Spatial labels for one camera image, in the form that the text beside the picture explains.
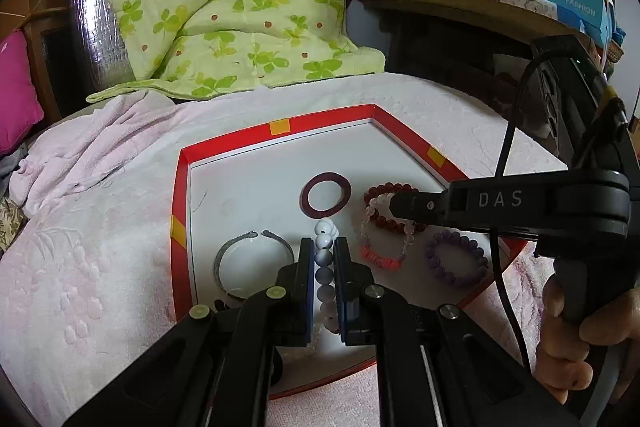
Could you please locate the person's right hand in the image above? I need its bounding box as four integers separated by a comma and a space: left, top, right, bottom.
537, 279, 640, 403

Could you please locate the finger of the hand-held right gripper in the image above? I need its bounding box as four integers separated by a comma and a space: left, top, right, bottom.
389, 189, 451, 224

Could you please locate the pale pink blanket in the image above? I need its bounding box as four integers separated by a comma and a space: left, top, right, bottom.
0, 74, 571, 427

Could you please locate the red shallow box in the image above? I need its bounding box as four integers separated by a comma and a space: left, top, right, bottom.
171, 104, 531, 400

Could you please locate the purple bead bracelet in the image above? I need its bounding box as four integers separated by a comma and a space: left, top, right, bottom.
425, 231, 488, 288

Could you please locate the magenta pillow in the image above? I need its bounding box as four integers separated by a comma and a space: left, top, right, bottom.
0, 29, 45, 158

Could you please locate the white patterned box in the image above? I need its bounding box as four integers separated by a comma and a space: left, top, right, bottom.
500, 0, 558, 20

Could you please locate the dark red bead bracelet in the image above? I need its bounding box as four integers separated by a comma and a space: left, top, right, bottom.
363, 183, 426, 233

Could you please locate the white grey bead bracelet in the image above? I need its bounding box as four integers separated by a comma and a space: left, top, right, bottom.
312, 218, 346, 333

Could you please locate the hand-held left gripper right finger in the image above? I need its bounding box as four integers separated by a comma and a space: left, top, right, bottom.
334, 236, 581, 427

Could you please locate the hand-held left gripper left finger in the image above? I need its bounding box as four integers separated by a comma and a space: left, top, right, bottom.
62, 237, 317, 427

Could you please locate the silver foil sheet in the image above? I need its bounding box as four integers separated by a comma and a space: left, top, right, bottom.
72, 0, 133, 90

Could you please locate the green clover print quilt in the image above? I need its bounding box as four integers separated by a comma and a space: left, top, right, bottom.
86, 0, 386, 104

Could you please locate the dark red bangle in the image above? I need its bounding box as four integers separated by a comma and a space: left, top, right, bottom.
301, 172, 353, 219

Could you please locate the pink orange crystal bracelet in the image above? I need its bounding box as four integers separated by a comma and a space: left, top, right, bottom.
359, 227, 413, 270

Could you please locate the wooden frame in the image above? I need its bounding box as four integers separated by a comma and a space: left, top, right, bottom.
22, 6, 71, 120

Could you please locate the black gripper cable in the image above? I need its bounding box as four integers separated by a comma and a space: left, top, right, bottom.
491, 49, 556, 370

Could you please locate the thin silver bangle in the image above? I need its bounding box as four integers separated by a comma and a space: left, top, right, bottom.
214, 229, 295, 300

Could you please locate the pink bead bracelet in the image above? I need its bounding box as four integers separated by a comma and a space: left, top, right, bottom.
366, 194, 417, 235

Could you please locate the wooden shelf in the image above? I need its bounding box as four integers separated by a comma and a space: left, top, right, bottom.
352, 0, 601, 58

